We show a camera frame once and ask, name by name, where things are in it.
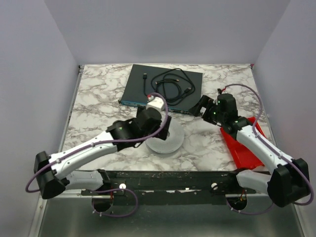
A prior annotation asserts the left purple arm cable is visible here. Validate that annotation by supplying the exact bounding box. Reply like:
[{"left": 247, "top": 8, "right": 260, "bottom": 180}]
[{"left": 24, "top": 92, "right": 170, "bottom": 193}]

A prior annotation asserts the black USB cable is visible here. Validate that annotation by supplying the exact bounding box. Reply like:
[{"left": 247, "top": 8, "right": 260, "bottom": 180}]
[{"left": 142, "top": 68, "right": 195, "bottom": 106}]

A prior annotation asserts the red plastic tray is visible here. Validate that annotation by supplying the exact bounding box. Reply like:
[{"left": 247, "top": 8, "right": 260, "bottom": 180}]
[{"left": 220, "top": 128, "right": 264, "bottom": 170}]

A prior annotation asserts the aluminium frame rail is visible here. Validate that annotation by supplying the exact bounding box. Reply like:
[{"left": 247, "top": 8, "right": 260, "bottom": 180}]
[{"left": 58, "top": 65, "right": 85, "bottom": 152}]

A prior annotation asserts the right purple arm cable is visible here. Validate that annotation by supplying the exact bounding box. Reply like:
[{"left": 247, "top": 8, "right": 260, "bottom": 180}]
[{"left": 218, "top": 83, "right": 312, "bottom": 206}]

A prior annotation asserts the grey cable spool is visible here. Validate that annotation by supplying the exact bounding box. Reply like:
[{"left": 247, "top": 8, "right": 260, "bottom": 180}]
[{"left": 145, "top": 119, "right": 185, "bottom": 154}]

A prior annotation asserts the dark network switch box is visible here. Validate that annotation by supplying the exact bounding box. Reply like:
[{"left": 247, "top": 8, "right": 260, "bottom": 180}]
[{"left": 119, "top": 64, "right": 203, "bottom": 114}]

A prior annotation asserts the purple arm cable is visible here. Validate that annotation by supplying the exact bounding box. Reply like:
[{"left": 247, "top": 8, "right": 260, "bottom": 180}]
[
  {"left": 218, "top": 83, "right": 312, "bottom": 206},
  {"left": 24, "top": 92, "right": 170, "bottom": 193}
]

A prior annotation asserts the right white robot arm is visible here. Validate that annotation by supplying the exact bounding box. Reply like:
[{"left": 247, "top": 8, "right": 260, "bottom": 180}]
[{"left": 189, "top": 94, "right": 314, "bottom": 207}]

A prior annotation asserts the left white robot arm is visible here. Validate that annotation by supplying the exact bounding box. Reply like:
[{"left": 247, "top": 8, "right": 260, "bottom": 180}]
[{"left": 34, "top": 108, "right": 171, "bottom": 199}]

